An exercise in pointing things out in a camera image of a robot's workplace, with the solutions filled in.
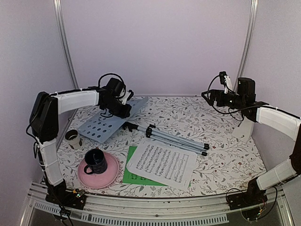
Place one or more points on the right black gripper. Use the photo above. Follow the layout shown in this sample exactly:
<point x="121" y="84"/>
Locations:
<point x="214" y="95"/>

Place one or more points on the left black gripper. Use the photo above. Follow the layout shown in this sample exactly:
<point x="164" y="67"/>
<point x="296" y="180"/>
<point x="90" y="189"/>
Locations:
<point x="125" y="113"/>

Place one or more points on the light blue music stand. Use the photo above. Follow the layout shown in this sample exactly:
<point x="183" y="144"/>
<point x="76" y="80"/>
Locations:
<point x="102" y="126"/>

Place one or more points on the white sheet music page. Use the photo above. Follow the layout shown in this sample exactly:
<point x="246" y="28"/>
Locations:
<point x="162" y="163"/>

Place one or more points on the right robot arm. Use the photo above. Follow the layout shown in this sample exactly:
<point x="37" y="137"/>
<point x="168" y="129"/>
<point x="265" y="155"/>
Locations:
<point x="243" y="101"/>

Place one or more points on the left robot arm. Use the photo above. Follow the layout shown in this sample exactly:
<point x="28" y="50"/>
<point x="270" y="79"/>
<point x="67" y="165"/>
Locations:
<point x="44" y="123"/>

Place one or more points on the small paper cup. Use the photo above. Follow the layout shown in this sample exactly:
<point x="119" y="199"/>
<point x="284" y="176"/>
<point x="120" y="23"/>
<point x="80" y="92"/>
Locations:
<point x="73" y="139"/>

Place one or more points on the white wedge block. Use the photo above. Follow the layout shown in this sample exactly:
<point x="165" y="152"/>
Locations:
<point x="244" y="130"/>

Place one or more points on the dark blue mug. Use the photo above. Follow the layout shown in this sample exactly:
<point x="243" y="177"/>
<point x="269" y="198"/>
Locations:
<point x="96" y="162"/>

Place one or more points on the green sheet music page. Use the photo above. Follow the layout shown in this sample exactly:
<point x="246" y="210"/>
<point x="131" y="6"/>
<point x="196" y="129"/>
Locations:
<point x="130" y="178"/>

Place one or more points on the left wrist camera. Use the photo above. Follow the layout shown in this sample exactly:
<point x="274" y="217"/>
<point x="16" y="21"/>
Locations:
<point x="126" y="96"/>

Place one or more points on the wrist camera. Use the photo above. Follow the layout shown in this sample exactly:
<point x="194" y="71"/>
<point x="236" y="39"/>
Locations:
<point x="126" y="96"/>
<point x="226" y="82"/>

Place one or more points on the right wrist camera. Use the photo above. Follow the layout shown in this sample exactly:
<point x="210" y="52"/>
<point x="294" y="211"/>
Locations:
<point x="226" y="82"/>

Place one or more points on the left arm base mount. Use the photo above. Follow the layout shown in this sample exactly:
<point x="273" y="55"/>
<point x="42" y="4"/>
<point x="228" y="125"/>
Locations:
<point x="60" y="195"/>

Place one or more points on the left aluminium post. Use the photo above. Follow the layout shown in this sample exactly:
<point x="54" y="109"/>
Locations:
<point x="64" y="41"/>

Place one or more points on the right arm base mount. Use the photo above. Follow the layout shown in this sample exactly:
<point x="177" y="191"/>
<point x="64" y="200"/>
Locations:
<point x="237" y="199"/>

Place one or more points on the aluminium front rail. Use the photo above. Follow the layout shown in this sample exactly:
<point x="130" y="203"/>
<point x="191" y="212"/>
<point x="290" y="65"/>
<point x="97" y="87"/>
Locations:
<point x="127" y="211"/>

